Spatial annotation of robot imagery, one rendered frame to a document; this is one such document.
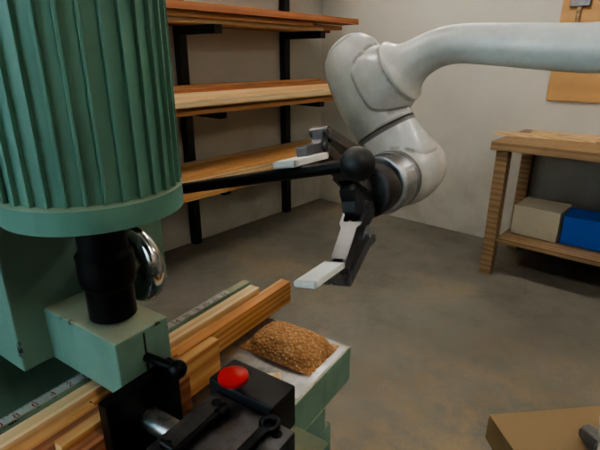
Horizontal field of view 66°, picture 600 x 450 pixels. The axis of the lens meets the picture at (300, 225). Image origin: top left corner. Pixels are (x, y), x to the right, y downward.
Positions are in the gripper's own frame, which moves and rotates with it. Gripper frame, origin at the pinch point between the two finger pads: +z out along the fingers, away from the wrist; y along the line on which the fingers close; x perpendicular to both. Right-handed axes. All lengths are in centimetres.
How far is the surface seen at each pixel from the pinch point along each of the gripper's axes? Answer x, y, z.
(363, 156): 9.5, 7.0, 1.0
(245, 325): -19.1, -18.6, -7.3
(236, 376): -0.5, -11.2, 13.3
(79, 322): -19.5, -6.4, 17.1
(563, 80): -4, 7, -309
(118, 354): -13.0, -9.0, 17.3
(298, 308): -120, -91, -147
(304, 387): -5.0, -22.9, -1.7
